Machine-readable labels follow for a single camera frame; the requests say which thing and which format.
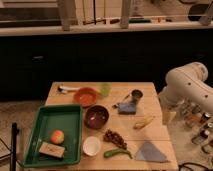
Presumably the dark metal cup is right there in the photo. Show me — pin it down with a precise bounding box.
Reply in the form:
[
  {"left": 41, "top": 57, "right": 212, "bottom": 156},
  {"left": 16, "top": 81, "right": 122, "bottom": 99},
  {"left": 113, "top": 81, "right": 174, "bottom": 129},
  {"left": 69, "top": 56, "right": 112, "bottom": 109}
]
[{"left": 131, "top": 89, "right": 143, "bottom": 104}]

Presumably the bunch of dark grapes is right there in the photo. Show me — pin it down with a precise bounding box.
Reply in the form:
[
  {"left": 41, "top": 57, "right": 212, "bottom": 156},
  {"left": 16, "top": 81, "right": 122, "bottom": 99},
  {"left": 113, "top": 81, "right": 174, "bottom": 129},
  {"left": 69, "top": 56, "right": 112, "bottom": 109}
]
[{"left": 103, "top": 130, "right": 127, "bottom": 149}]

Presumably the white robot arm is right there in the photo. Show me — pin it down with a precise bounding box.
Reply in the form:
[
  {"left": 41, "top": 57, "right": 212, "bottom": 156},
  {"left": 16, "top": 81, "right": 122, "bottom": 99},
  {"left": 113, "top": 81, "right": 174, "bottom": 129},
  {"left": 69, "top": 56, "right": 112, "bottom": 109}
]
[{"left": 158, "top": 62, "right": 213, "bottom": 125}]

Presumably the yellow banana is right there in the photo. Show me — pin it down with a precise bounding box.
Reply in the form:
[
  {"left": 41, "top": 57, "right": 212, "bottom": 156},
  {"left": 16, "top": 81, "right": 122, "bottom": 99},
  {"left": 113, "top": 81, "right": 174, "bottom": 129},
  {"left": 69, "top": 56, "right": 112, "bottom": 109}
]
[{"left": 133, "top": 116, "right": 154, "bottom": 129}]

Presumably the dark purple bowl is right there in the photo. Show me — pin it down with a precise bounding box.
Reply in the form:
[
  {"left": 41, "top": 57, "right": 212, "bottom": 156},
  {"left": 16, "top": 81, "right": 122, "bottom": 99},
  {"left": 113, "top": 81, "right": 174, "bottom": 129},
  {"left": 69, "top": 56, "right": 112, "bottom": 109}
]
[{"left": 84, "top": 105, "right": 109, "bottom": 129}]

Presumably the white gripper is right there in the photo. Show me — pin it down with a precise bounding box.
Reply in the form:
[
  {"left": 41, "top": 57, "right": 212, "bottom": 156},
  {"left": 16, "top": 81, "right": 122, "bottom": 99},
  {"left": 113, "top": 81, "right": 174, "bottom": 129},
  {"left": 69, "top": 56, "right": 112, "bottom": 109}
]
[{"left": 158, "top": 87, "right": 176, "bottom": 125}]

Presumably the small white bowl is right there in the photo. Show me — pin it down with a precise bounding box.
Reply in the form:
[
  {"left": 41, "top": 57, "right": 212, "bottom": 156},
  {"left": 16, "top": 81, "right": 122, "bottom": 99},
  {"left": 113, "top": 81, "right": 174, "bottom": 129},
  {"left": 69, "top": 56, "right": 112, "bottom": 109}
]
[{"left": 83, "top": 136, "right": 101, "bottom": 156}]

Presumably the red yellow apple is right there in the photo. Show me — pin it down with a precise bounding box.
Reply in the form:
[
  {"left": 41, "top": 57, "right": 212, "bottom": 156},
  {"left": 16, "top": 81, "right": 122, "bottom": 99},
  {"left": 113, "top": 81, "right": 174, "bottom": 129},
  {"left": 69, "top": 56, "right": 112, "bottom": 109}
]
[{"left": 50, "top": 130, "right": 64, "bottom": 144}]

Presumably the black stand post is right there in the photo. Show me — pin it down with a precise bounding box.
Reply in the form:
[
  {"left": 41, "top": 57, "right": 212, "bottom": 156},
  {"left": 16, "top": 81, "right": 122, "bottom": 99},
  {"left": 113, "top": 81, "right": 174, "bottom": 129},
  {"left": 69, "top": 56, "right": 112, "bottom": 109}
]
[{"left": 10, "top": 123, "right": 19, "bottom": 171}]

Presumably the grey folded cloth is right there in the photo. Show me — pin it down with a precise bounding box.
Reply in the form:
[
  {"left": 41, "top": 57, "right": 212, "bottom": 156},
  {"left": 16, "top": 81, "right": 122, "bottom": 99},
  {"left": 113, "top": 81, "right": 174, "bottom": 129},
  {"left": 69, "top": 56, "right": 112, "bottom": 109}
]
[{"left": 134, "top": 141, "right": 168, "bottom": 163}]

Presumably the green cucumber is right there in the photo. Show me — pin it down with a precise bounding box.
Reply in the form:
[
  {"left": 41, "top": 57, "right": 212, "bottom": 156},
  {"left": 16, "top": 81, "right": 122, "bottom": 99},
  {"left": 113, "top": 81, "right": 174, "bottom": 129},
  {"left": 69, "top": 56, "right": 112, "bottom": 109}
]
[{"left": 103, "top": 148, "right": 132, "bottom": 159}]

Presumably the green plastic tray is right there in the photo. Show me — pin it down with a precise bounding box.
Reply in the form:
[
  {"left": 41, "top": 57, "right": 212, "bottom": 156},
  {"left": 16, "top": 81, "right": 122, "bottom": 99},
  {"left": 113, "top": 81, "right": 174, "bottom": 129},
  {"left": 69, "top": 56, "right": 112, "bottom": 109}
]
[{"left": 23, "top": 104, "right": 83, "bottom": 168}]

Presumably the green plastic cup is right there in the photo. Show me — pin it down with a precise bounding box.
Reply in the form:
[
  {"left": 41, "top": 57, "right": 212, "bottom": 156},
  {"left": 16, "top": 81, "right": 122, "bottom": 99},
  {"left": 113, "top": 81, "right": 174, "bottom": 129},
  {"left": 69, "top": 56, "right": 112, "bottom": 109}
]
[{"left": 100, "top": 82, "right": 110, "bottom": 97}]

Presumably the brown sponge block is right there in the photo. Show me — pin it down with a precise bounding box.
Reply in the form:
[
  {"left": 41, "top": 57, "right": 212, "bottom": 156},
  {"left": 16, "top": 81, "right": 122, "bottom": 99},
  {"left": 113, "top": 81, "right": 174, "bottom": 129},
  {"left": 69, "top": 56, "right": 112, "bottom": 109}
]
[{"left": 39, "top": 142, "right": 65, "bottom": 158}]

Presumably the orange bowl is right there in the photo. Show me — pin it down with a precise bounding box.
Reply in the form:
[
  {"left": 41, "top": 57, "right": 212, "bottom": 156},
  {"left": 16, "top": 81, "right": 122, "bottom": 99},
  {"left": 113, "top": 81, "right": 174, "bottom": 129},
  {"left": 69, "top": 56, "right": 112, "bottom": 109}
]
[{"left": 73, "top": 87, "right": 98, "bottom": 107}]

